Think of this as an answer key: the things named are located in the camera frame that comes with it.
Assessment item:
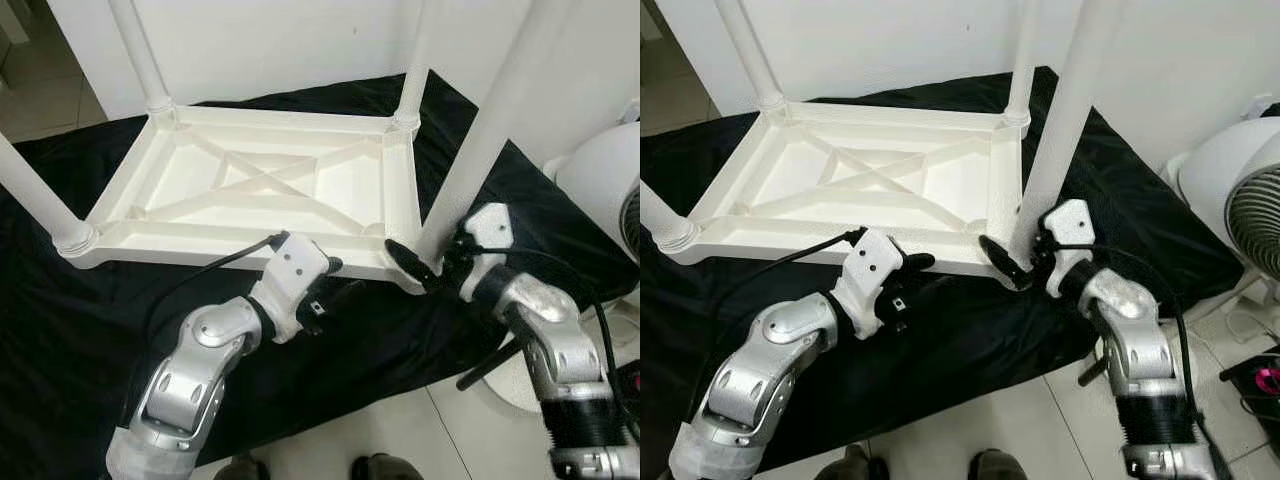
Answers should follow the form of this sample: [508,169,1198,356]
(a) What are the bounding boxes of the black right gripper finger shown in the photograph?
[384,240,443,294]
[977,235,1033,292]

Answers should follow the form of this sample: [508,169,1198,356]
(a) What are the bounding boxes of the grey left robot foot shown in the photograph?
[215,453,271,480]
[815,445,886,480]

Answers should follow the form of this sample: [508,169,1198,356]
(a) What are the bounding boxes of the grey right robot foot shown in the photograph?
[968,450,1031,480]
[350,453,426,480]

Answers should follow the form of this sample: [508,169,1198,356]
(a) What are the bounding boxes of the black magenta hair dryer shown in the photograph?
[1220,345,1280,421]
[615,360,641,441]

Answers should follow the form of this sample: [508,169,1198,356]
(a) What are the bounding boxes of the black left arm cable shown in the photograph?
[700,228,869,421]
[120,230,291,421]

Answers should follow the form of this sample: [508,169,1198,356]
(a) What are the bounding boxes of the white plastic children tabletop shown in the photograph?
[58,100,429,293]
[660,98,1031,286]

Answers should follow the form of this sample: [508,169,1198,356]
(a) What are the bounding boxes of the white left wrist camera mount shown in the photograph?
[250,235,331,343]
[832,228,906,339]

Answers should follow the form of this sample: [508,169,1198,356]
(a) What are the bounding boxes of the grey robot foot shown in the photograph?
[215,453,271,480]
[350,453,426,480]
[968,450,1031,480]
[815,445,886,480]

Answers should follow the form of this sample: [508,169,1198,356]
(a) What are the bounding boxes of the black cloth table cover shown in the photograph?
[640,65,1241,479]
[0,70,641,479]

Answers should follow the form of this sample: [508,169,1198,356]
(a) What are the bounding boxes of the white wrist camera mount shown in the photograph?
[1040,198,1096,296]
[250,235,331,343]
[462,203,514,301]
[832,228,906,339]

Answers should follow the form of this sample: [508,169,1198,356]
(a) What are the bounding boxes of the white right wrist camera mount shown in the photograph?
[462,203,514,301]
[1040,198,1096,296]

